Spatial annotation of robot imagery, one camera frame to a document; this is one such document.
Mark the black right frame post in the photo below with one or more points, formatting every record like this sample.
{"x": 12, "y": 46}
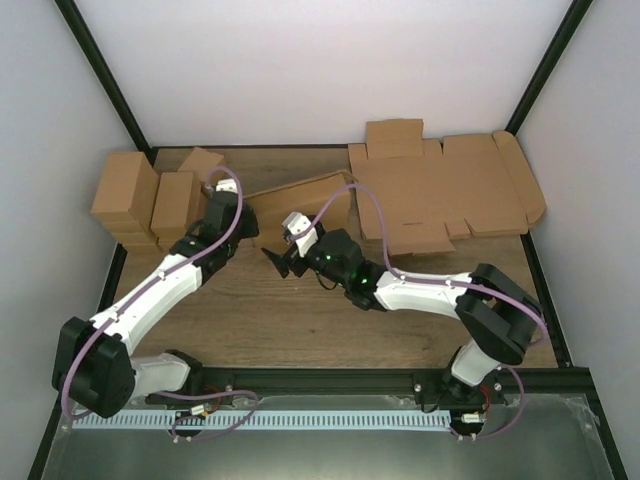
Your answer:
{"x": 560, "y": 40}

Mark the black frame post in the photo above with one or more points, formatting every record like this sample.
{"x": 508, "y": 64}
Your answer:
{"x": 560, "y": 40}
{"x": 92, "y": 52}

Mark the tilted small cardboard box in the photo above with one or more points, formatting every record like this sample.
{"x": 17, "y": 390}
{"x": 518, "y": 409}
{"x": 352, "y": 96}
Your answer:
{"x": 201, "y": 162}

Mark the tall folded cardboard box stack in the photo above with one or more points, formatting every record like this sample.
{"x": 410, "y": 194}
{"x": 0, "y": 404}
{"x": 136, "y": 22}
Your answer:
{"x": 125, "y": 200}

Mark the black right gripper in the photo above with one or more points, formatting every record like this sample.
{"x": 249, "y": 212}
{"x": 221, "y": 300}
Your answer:
{"x": 282, "y": 263}

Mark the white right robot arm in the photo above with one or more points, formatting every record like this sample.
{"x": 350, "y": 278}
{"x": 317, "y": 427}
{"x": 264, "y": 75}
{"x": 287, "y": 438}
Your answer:
{"x": 495, "y": 310}

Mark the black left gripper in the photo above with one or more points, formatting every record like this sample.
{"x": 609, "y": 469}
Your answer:
{"x": 252, "y": 229}

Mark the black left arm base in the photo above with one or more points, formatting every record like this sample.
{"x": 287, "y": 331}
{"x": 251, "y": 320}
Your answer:
{"x": 205, "y": 381}

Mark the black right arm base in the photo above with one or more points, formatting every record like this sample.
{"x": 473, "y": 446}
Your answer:
{"x": 438, "y": 389}

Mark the light blue slotted cable duct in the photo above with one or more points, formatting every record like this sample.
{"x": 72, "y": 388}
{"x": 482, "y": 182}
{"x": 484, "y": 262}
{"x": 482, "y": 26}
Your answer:
{"x": 286, "y": 420}

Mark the black left frame post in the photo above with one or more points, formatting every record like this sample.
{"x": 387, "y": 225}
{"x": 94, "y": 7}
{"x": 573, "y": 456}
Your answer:
{"x": 92, "y": 52}

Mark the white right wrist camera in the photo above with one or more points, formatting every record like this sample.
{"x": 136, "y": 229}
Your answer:
{"x": 299, "y": 231}

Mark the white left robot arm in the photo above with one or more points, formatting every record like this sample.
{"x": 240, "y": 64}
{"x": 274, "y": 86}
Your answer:
{"x": 94, "y": 366}

